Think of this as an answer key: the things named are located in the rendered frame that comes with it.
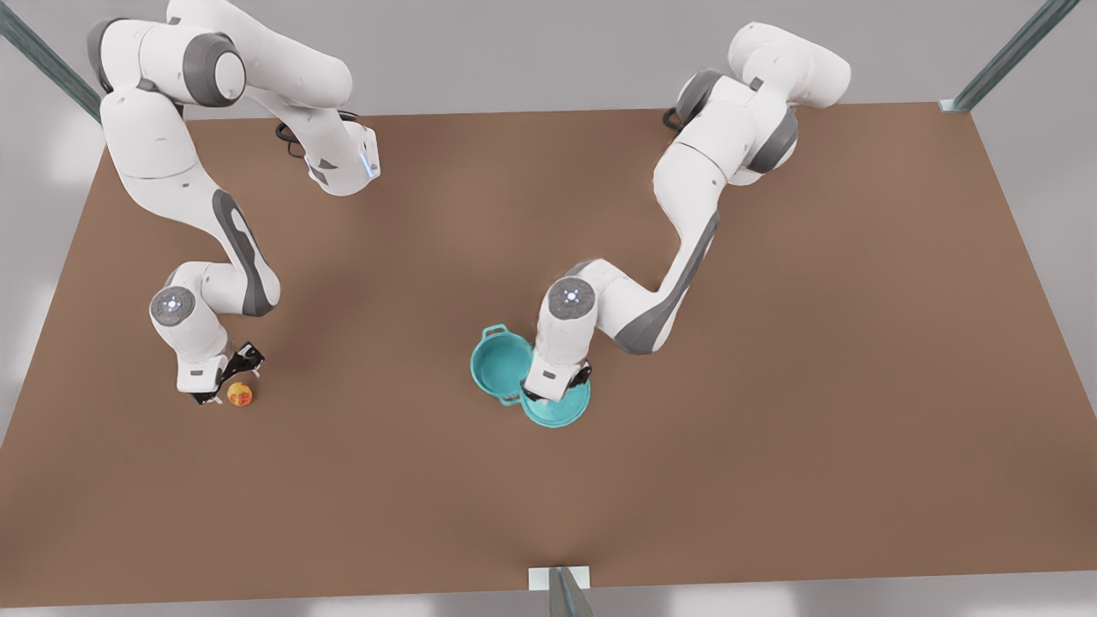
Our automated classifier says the teal pot lid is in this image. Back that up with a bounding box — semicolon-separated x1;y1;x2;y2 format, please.
520;378;591;428

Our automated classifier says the teal pot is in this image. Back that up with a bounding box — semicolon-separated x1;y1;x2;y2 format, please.
470;324;536;407

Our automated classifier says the silver frame post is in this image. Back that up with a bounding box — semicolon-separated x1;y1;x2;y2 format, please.
938;0;1082;114
528;566;594;617
0;4;103;123

